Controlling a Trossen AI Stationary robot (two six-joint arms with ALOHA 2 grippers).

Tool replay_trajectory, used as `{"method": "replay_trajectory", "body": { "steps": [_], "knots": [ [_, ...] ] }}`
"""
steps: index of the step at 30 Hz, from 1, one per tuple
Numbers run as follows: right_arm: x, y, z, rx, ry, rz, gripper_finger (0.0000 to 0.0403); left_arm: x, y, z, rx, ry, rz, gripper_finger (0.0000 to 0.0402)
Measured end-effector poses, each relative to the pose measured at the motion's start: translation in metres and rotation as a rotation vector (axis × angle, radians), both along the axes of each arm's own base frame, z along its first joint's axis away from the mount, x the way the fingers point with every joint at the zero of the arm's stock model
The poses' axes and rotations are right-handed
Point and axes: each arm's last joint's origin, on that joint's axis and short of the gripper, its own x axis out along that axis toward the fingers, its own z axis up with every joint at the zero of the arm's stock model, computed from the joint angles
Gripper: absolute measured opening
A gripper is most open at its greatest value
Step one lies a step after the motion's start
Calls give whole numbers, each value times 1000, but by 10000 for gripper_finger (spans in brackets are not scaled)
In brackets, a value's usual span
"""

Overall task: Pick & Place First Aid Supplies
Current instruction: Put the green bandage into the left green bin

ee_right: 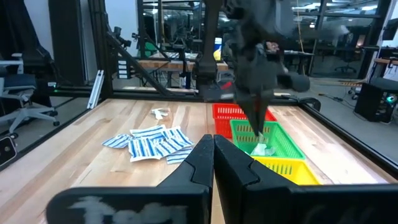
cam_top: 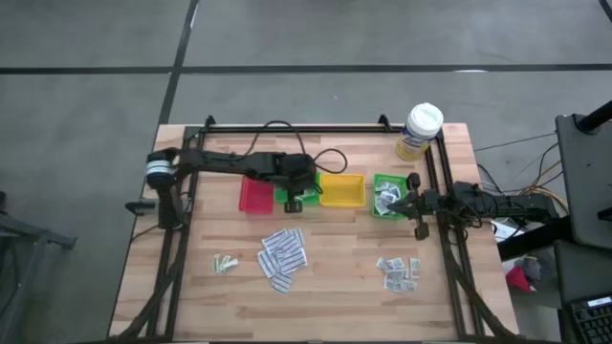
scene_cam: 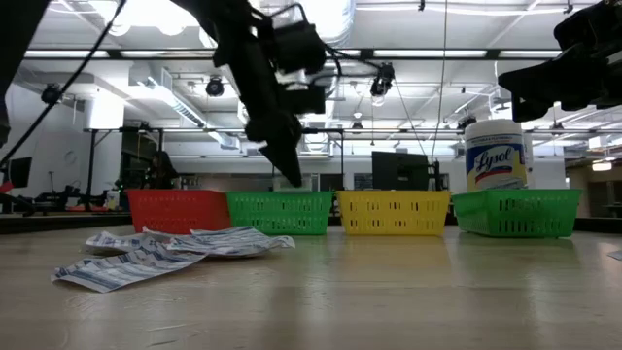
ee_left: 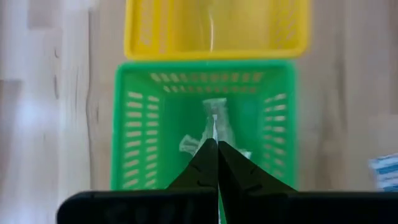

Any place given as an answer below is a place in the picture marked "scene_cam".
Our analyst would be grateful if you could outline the black metal rack frame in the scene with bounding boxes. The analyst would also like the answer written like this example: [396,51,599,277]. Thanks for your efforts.
[269,127,347,193]

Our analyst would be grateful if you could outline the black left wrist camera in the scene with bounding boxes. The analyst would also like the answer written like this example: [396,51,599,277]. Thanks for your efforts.
[270,3,328,75]

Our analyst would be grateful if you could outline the yellow plastic basket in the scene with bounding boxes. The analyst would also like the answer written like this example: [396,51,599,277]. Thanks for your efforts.
[335,189,452,237]

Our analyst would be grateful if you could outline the person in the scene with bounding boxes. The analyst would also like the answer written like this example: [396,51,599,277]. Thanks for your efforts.
[145,150,181,191]

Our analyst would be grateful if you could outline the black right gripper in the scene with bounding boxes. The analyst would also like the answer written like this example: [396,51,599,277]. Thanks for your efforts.
[498,28,622,123]

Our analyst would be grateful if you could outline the black ceiling spotlight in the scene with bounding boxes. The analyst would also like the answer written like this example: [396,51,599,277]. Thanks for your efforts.
[204,75,225,98]
[369,61,396,98]
[41,83,63,106]

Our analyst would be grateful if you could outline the red plastic basket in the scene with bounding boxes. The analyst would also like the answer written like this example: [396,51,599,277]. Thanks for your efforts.
[126,189,233,235]

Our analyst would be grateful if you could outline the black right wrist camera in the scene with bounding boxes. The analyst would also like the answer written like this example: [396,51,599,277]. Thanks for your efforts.
[553,0,622,53]

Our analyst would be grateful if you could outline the black monitor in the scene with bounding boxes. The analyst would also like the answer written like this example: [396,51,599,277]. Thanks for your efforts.
[2,156,34,190]
[371,151,432,192]

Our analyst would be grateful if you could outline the black overhead frame beam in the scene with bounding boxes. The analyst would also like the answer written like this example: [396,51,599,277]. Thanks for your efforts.
[23,47,565,62]

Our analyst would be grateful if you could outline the blue striped bandage wrapper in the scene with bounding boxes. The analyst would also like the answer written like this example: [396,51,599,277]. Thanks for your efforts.
[189,225,296,259]
[85,230,161,257]
[142,227,205,252]
[51,245,208,294]

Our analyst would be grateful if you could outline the yellow disinfecting wipes canister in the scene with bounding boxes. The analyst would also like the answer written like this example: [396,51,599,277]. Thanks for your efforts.
[464,119,530,193]

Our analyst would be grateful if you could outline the green plastic basket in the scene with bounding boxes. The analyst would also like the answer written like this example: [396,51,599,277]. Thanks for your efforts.
[451,188,583,239]
[225,191,336,237]

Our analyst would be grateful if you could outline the black aluminium table frame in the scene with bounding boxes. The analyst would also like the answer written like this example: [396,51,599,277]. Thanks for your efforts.
[0,213,622,237]

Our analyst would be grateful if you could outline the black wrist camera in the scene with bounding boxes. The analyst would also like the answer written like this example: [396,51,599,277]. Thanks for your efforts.
[553,0,622,53]
[270,3,328,75]

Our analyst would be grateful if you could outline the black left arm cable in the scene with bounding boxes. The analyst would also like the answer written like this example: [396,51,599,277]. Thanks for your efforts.
[0,0,128,169]

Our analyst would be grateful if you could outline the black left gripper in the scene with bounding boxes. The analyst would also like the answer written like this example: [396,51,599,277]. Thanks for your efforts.
[212,23,328,188]

